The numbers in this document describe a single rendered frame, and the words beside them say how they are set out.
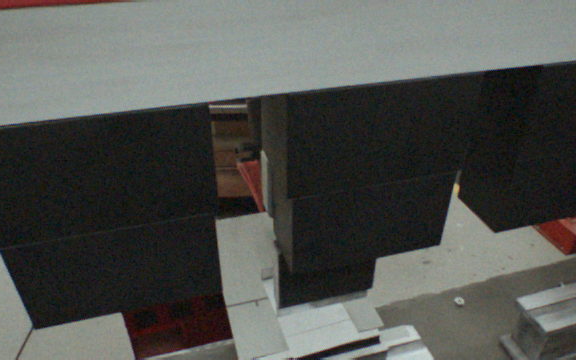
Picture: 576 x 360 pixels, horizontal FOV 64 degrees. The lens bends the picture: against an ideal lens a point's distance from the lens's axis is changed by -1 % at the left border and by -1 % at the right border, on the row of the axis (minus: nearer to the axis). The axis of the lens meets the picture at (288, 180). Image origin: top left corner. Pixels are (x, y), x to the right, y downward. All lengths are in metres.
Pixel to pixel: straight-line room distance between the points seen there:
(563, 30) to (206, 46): 0.26
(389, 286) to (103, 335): 1.17
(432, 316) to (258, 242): 0.30
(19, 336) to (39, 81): 1.86
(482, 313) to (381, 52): 0.58
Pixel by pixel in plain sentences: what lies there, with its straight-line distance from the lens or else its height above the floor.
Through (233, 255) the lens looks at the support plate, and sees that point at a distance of 0.68.
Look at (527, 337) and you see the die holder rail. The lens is 0.76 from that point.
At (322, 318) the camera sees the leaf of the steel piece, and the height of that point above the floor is 1.00.
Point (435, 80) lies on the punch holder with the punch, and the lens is 0.35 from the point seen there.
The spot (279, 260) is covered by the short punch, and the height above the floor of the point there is 1.17.
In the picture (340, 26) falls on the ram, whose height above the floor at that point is 1.38.
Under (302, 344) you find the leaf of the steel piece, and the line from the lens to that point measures 0.57.
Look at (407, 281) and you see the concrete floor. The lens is 2.10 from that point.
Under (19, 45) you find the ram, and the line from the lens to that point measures 0.28.
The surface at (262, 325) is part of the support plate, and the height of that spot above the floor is 1.00.
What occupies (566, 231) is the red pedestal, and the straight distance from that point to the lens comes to 2.48.
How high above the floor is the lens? 1.46
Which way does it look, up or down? 33 degrees down
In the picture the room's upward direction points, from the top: straight up
